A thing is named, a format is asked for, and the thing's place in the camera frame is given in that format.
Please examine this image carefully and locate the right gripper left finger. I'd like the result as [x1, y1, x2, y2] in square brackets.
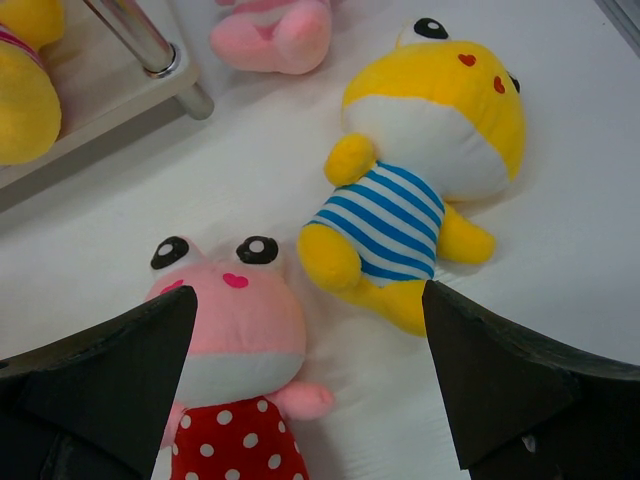
[1, 286, 197, 480]

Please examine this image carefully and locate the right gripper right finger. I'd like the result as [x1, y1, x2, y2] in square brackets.
[422, 281, 639, 479]

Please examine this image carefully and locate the yellow plush red-striped shirt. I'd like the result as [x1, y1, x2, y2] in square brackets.
[1, 0, 65, 166]

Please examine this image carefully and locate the white two-tier shelf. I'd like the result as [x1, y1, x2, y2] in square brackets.
[1, 1, 214, 210]

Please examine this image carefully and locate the pink plush red polka-dot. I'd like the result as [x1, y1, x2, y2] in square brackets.
[147, 235, 334, 479]

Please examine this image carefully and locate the yellow plush blue-striped shirt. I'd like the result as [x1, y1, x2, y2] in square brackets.
[297, 17, 526, 336]

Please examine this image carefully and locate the pink plush pink-striped shirt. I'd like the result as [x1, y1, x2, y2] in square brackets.
[209, 0, 333, 75]

